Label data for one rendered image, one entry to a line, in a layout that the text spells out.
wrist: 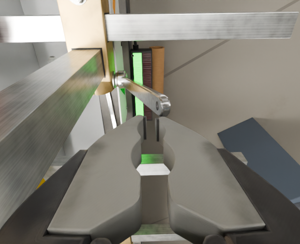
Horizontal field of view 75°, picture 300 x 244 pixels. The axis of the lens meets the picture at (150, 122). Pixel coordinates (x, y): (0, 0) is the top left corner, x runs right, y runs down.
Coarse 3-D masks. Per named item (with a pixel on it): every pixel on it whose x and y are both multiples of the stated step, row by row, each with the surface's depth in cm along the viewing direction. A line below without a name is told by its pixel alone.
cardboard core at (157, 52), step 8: (152, 48) 100; (160, 48) 100; (152, 56) 102; (160, 56) 102; (152, 64) 104; (160, 64) 104; (152, 72) 107; (160, 72) 106; (152, 80) 109; (160, 80) 109; (152, 88) 111; (160, 88) 111
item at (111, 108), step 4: (108, 96) 45; (108, 100) 46; (108, 104) 46; (112, 104) 46; (112, 108) 47; (112, 112) 47; (112, 116) 48; (112, 120) 48; (112, 124) 49; (116, 124) 49
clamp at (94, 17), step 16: (64, 0) 22; (96, 0) 22; (64, 16) 23; (80, 16) 23; (96, 16) 23; (64, 32) 23; (80, 32) 23; (96, 32) 23; (80, 48) 24; (96, 48) 24; (112, 48) 28; (112, 64) 28
